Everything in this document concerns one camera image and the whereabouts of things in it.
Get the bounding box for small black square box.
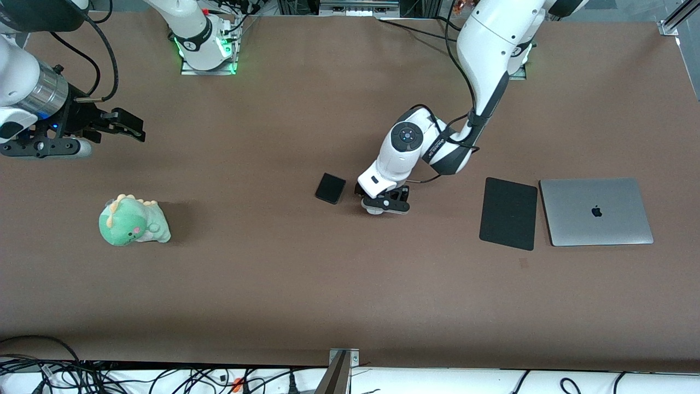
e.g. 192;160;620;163
315;172;347;205

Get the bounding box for black mouse pad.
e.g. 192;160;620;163
479;177;539;251

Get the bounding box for green dinosaur plush toy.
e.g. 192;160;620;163
98;193;172;247

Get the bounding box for silver laptop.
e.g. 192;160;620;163
539;177;655;247

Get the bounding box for grey metal box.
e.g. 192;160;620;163
319;0;401;18

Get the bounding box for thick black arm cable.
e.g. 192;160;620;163
74;0;119;105

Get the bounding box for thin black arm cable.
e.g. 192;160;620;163
49;32;101;96

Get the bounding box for long black arm cable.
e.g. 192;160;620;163
407;15;485;184

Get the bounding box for black cable on table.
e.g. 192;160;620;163
376;18;463;43

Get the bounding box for black looped cable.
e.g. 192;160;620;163
0;334;83;373

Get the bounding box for aluminium frame profile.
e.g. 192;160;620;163
659;0;700;37

